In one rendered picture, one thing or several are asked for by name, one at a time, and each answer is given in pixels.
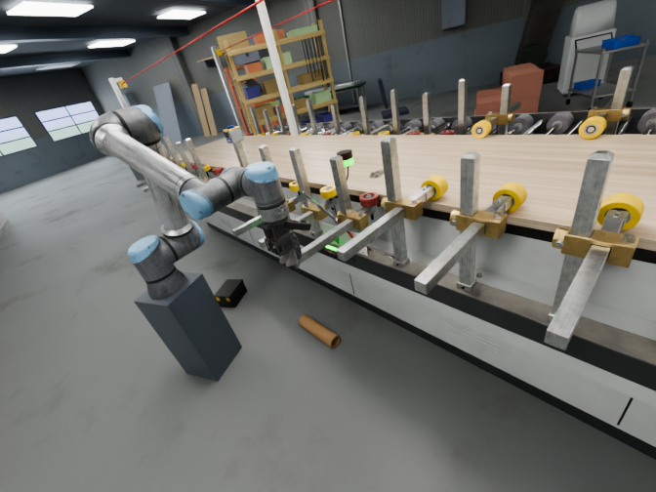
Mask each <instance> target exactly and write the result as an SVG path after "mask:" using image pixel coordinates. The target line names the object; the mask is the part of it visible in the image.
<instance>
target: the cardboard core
mask: <svg viewBox="0 0 656 492"><path fill-rule="evenodd" d="M299 324H300V325H301V326H302V327H303V328H305V329H306V330H308V331H309V332H310V333H311V334H312V335H313V336H315V337H316V338H318V339H319V340H320V341H322V342H323V343H325V344H326V345H327V346H329V347H330V348H332V349H334V348H336V347H337V346H338V345H339V343H340V340H341V338H340V336H338V335H337V334H335V333H334V332H332V331H331V330H329V329H328V328H326V327H325V326H323V325H322V324H320V323H319V322H317V321H316V320H314V319H313V318H311V317H310V316H308V315H306V314H304V315H302V316H301V318H300V319H299Z"/></svg>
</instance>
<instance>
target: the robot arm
mask: <svg viewBox="0 0 656 492"><path fill-rule="evenodd" d="M163 130H164V129H163V125H162V123H161V121H160V119H159V117H158V116H157V114H156V113H155V112H154V111H153V110H152V109H151V108H150V107H149V106H147V105H144V104H140V105H133V106H131V107H127V108H123V109H119V110H115V111H111V112H107V113H105V114H102V115H100V116H99V117H98V118H96V119H95V120H94V122H93V123H92V125H91V127H90V132H89V134H90V139H91V142H92V144H93V145H94V147H95V148H96V149H97V150H98V151H100V152H101V153H103V154H105V155H107V156H113V157H114V156H115V157H117V158H118V159H120V160H121V161H123V162H124V163H126V164H127V165H129V166H130V167H132V168H133V169H135V170H136V171H138V172H139V173H141V174H142V175H143V177H144V179H145V181H146V184H147V186H148V189H149V191H150V194H151V196H152V198H153V201H154V203H155V206H156V208H157V210H158V213H159V215H160V218H161V220H162V223H163V226H162V227H161V231H162V233H163V234H162V235H160V236H158V237H157V236H156V235H151V236H147V237H144V238H142V239H140V240H139V241H137V242H136V243H134V244H133V245H132V246H131V247H130V248H129V250H128V256H129V258H130V259H131V262H132V263H133V264H134V266H135V267H136V269H137V270H138V272H139V273H140V275H141V276H142V278H143V280H144V281H145V283H146V287H147V293H148V295H149V296H150V297H151V298H152V299H153V300H160V299H164V298H167V297H169V296H172V295H173V294H175V293H177V292H178V291H180V290H181V289H182V288H183V287H184V286H185V284H186V282H187V278H186V277H185V275H184V274H183V273H182V272H181V271H179V270H178V269H177V268H176V267H175V266H174V263H175V262H176V261H178V260H179V259H181V258H183V257H184V256H186V255H187V254H189V253H191V252H192V251H194V250H195V249H198V248H199V247H200V246H201V245H202V244H203V243H204V234H203V231H202V229H201V228H200V226H198V224H197V223H196V222H194V221H192V220H191V219H188V218H187V217H186V215H185V211H186V212H187V213H188V214H189V215H190V216H191V217H192V218H194V219H196V220H203V219H205V218H208V217H210V216H212V215H213V214H214V213H216V212H218V211H219V210H221V209H223V208H224V207H225V206H227V205H229V204H231V203H233V202H235V201H236V200H238V199H240V198H242V197H244V196H249V197H254V198H255V201H256V203H257V206H258V209H259V212H260V215H261V217H262V220H263V221H264V222H263V223H261V225H262V228H263V231H264V233H265V236H266V237H265V238H264V240H265V243H266V246H267V245H268V246H267V249H268V251H270V252H271V253H273V254H275V255H277V256H279V257H281V258H280V260H279V262H280V263H281V264H285V265H286V266H287V267H290V266H294V267H295V268H298V267H299V265H300V262H301V257H302V250H301V247H300V244H299V241H298V238H297V236H296V234H295V233H294V231H293V229H299V230H310V227H311V224H309V223H307V222H306V221H294V220H288V214H289V212H290V211H289V208H288V205H287V202H286V199H285V195H284V192H283V189H282V185H281V182H280V180H279V174H278V172H277V170H276V167H275V165H274V164H273V163H271V162H267V161H265V162H257V163H254V164H251V165H249V166H247V167H246V168H244V167H230V168H227V169H225V170H223V171H222V173H221V174H220V175H219V176H217V177H215V178H214V179H212V180H209V181H207V182H205V181H203V180H201V179H200V178H197V177H195V176H193V175H192V174H191V173H189V172H188V171H186V170H184V169H183V168H181V167H179V166H178V165H176V164H175V163H173V162H171V161H170V160H168V159H167V158H166V155H165V152H164V149H163V146H162V143H161V139H160V136H159V134H162V133H163ZM268 247H269V248H268Z"/></svg>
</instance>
